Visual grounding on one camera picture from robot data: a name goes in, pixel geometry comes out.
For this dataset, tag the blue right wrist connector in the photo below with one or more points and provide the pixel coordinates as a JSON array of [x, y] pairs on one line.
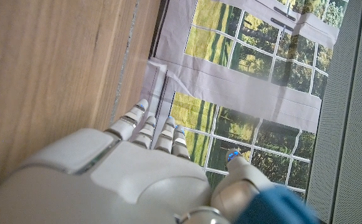
[[277, 207]]

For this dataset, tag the printed window backdrop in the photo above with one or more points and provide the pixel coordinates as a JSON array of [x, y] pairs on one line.
[[246, 77]]

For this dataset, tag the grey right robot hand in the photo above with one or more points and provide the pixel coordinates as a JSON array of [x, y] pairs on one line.
[[121, 180]]

